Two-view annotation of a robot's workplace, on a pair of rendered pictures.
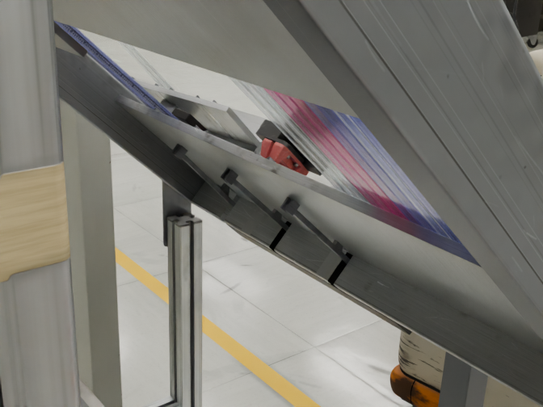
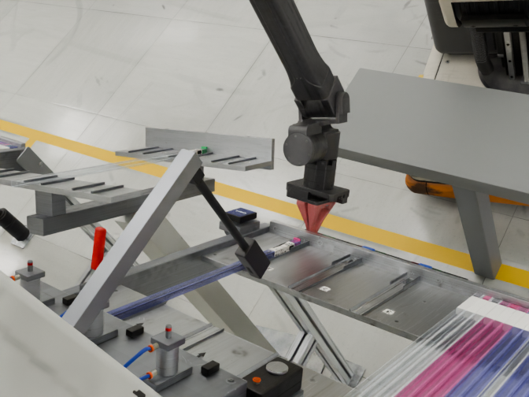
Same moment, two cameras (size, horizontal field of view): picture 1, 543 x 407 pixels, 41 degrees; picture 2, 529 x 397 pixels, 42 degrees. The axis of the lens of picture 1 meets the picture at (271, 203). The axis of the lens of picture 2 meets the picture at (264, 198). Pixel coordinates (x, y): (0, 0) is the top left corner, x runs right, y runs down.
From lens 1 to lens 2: 0.68 m
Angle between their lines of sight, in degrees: 26
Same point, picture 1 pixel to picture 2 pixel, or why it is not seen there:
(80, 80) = (179, 273)
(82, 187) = not seen: hidden behind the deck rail
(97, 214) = not seen: hidden behind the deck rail
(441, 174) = not seen: outside the picture
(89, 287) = (212, 306)
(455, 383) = (469, 213)
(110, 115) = (203, 269)
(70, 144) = (153, 250)
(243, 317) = (268, 173)
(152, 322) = (209, 216)
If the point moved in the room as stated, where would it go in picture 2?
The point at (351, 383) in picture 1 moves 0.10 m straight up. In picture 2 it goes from (376, 191) to (369, 172)
